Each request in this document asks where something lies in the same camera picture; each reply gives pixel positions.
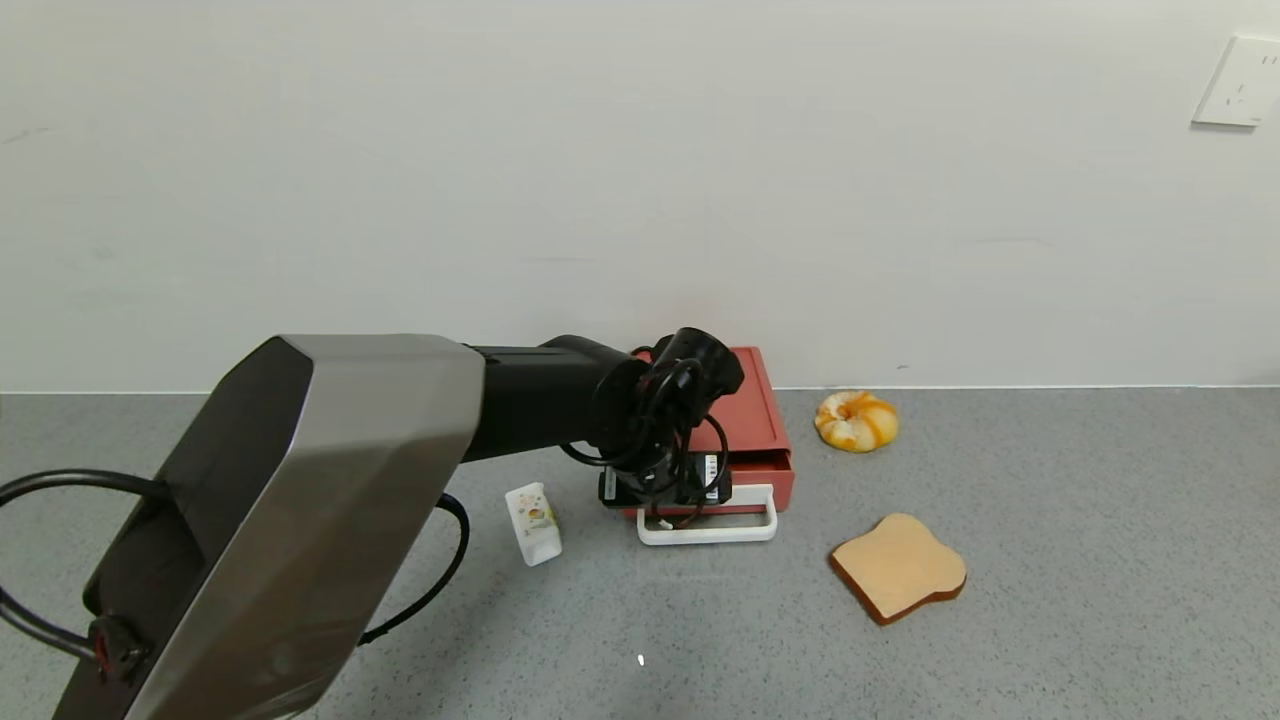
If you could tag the white wall socket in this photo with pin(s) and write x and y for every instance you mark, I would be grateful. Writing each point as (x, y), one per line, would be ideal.
(1240, 85)

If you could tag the toast bread slice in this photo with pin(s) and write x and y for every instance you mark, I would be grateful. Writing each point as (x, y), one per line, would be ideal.
(895, 565)

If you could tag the orange striped bagel bread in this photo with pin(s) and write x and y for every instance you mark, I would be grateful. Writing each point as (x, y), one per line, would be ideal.
(855, 425)

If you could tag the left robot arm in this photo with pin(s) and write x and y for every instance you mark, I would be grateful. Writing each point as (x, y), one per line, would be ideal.
(330, 480)

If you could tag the small white milk carton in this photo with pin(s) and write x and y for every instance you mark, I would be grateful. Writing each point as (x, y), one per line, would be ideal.
(535, 525)

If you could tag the red drawer cabinet shell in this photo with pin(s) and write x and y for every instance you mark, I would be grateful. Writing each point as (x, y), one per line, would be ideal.
(765, 400)

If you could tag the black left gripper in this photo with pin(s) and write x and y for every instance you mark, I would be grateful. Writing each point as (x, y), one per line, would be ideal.
(692, 482)

